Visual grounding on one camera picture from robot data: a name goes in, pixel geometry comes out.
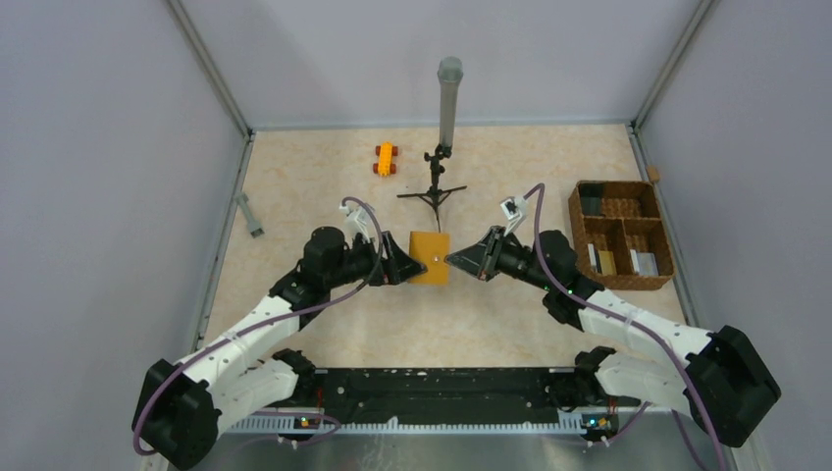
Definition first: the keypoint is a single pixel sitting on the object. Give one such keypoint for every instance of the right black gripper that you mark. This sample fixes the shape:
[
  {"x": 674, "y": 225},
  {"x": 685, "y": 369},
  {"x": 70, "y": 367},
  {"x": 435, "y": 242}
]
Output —
[{"x": 481, "y": 260}]

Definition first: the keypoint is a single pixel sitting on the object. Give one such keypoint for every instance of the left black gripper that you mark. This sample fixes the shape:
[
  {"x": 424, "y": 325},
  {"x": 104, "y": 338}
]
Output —
[{"x": 397, "y": 268}]

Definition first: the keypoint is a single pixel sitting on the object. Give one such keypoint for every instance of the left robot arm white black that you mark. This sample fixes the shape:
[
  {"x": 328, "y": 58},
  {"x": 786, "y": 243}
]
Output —
[{"x": 184, "y": 407}]

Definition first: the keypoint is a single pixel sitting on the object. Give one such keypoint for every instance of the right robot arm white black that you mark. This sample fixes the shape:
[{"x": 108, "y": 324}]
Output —
[{"x": 718, "y": 379}]

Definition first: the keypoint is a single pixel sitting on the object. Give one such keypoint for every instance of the gold card stack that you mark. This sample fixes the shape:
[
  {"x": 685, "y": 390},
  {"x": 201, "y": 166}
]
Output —
[{"x": 602, "y": 261}]

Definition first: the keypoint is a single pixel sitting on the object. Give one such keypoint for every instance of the black card stack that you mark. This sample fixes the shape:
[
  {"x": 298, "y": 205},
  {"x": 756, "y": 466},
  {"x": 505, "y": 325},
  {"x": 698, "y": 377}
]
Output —
[{"x": 591, "y": 196}]

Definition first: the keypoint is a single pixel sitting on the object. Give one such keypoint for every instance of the silver card stack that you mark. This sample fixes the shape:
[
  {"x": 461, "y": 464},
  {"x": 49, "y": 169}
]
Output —
[{"x": 644, "y": 263}]

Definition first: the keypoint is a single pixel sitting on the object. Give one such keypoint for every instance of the orange toy block car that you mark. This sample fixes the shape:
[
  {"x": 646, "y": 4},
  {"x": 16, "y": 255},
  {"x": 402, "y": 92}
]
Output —
[{"x": 385, "y": 166}]

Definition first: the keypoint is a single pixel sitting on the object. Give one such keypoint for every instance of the woven wicker divided basket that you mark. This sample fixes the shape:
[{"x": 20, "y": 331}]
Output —
[{"x": 632, "y": 220}]

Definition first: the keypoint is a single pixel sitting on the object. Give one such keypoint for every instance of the grey microphone on tripod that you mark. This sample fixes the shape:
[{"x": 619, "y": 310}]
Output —
[{"x": 450, "y": 75}]

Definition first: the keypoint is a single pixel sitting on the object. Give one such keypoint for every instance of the small wooden block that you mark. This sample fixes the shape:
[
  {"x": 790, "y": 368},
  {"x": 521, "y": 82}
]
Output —
[{"x": 653, "y": 174}]

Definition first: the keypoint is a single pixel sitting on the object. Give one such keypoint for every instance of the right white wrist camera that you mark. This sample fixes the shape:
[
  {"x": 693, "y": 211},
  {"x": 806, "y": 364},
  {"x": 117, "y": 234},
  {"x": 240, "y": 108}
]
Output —
[{"x": 515, "y": 210}]

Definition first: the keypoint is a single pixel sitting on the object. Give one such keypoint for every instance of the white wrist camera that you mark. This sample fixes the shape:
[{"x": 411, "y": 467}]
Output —
[
  {"x": 356, "y": 221},
  {"x": 515, "y": 210}
]

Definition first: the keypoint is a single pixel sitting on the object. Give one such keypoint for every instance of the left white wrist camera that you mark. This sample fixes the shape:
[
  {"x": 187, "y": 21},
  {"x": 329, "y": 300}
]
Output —
[{"x": 356, "y": 221}]

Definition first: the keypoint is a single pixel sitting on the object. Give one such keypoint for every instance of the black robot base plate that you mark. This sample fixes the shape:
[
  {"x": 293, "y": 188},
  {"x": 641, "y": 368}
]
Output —
[{"x": 442, "y": 396}]

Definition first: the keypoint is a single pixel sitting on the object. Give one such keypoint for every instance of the grey metal bracket tool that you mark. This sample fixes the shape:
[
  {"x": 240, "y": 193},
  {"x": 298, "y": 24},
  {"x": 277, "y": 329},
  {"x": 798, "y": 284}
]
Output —
[{"x": 253, "y": 225}]

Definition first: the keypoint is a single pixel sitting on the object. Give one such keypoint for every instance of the white slotted cable duct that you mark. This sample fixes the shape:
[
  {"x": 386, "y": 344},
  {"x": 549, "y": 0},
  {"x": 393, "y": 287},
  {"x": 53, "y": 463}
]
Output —
[{"x": 572, "y": 423}]

